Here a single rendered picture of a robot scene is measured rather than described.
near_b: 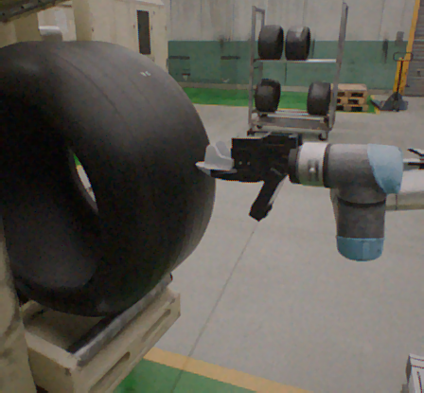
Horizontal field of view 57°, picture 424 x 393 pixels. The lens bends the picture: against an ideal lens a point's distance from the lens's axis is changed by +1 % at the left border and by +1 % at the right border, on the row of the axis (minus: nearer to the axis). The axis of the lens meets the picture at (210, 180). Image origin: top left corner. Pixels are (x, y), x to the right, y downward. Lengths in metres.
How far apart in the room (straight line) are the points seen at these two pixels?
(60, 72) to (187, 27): 12.04
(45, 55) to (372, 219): 0.61
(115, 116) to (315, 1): 11.28
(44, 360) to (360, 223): 0.62
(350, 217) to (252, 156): 0.19
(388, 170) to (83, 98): 0.49
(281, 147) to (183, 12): 12.18
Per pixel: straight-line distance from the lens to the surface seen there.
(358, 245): 0.68
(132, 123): 0.67
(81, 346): 0.88
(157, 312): 1.01
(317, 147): 0.65
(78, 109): 0.68
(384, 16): 11.71
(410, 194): 0.79
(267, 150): 0.67
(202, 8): 12.57
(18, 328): 0.83
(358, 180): 0.63
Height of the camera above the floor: 1.50
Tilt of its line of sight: 20 degrees down
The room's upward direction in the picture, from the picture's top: straight up
